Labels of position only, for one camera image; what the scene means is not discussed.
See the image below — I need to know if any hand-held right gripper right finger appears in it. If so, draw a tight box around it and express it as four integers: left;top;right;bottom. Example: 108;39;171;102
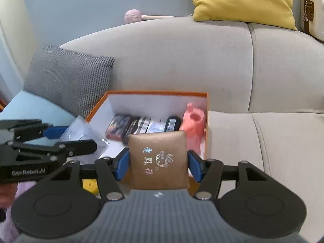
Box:
187;150;274;201

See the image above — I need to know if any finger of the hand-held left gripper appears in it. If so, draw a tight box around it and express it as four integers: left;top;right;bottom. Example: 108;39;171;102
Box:
0;118;70;143
9;139;98;163

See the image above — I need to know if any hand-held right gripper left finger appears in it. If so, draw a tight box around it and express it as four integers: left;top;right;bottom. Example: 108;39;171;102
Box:
50;147;130;201

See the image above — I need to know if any clear plastic container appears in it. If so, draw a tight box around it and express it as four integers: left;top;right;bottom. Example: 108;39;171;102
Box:
59;115;111;155

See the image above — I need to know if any brown square jewellery box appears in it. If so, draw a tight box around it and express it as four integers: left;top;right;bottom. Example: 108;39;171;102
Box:
127;130;190;191

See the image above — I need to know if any plaid and black case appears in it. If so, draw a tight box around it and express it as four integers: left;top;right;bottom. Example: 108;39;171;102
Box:
123;116;152;145

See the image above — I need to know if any orange-rimmed white cardboard box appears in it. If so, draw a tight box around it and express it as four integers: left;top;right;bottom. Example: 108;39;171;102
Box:
85;90;209;195

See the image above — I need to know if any person's left forearm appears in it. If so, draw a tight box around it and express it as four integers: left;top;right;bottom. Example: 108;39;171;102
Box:
0;181;36;243

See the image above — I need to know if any light blue blanket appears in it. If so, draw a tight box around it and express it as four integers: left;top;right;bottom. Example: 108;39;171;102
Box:
0;91;78;137

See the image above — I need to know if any pink plastic watering can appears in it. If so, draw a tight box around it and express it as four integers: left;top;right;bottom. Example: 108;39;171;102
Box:
180;102;206;158

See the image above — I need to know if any yellow object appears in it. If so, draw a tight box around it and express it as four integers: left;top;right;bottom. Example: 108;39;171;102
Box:
82;180;100;196

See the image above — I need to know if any pale printed flat box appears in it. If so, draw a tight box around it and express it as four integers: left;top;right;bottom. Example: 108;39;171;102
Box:
146;120;167;134

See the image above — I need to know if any grey woven pillow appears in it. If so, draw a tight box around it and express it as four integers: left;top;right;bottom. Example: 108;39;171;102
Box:
23;45;116;119

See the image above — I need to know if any light grey sofa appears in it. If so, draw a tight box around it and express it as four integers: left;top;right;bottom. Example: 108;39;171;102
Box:
58;17;324;236

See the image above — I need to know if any pink-headed wooden mallet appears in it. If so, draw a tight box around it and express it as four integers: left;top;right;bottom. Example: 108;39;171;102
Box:
124;9;193;25

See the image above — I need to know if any yellow pillow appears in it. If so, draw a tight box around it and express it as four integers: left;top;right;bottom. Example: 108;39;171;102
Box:
186;0;298;31

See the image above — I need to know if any cream mini suitcase box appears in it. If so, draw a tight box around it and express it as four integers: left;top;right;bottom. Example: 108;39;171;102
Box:
300;0;324;43

